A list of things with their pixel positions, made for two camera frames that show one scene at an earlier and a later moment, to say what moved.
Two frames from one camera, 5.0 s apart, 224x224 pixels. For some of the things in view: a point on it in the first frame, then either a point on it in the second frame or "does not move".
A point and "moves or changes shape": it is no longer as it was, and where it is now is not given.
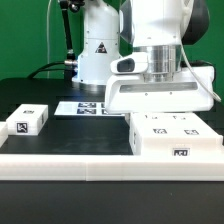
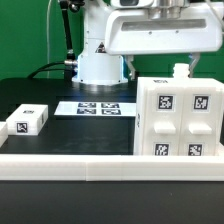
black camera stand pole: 70,65 does not move
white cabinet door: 189,125 moves or changes shape
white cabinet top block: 27,120 does not move
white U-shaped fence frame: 64,167 does not move
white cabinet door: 157,124 moves or changes shape
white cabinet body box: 172,134 moves or changes shape
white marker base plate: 84,108 does not move
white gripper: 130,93 -> 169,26
